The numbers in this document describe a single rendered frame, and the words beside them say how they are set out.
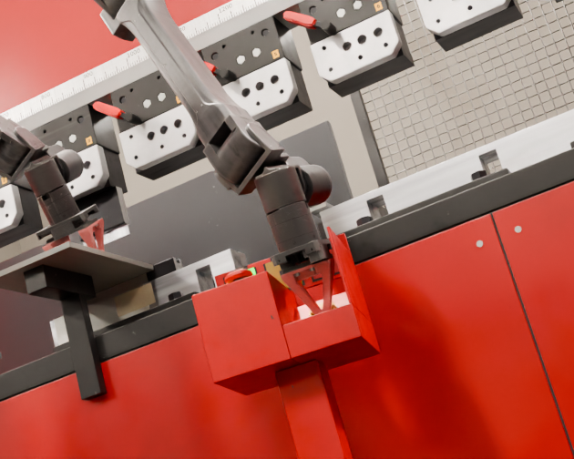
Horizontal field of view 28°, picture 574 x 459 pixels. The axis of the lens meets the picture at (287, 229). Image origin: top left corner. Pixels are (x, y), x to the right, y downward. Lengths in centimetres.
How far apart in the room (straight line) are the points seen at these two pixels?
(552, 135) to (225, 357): 67
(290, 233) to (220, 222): 115
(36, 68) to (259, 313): 98
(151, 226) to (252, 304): 126
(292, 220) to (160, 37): 36
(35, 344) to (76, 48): 87
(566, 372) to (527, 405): 7
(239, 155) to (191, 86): 14
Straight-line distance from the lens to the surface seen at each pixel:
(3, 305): 292
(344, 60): 197
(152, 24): 169
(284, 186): 148
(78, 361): 195
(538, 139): 185
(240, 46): 207
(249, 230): 258
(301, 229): 147
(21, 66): 232
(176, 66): 162
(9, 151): 202
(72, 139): 220
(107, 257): 195
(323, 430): 148
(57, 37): 229
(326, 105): 429
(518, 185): 171
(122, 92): 216
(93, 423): 195
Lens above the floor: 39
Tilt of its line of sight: 17 degrees up
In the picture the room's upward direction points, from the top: 16 degrees counter-clockwise
